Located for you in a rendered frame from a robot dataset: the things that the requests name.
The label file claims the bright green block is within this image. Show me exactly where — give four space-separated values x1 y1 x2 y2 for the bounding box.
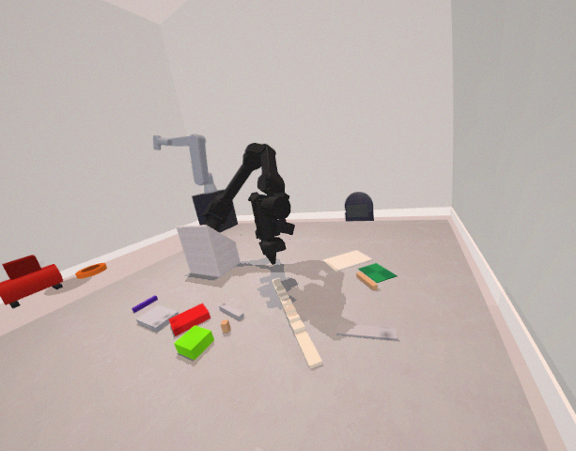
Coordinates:
174 325 214 360

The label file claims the green flat rectangular block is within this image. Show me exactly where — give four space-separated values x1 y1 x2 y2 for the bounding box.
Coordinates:
358 263 397 283

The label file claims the purple flat bar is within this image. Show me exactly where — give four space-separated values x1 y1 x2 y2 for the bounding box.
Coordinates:
132 296 158 312

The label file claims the red rectangular block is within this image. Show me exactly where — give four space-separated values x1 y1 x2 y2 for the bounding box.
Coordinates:
169 304 211 336

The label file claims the small orange block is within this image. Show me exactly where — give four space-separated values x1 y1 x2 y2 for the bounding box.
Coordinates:
220 319 231 334

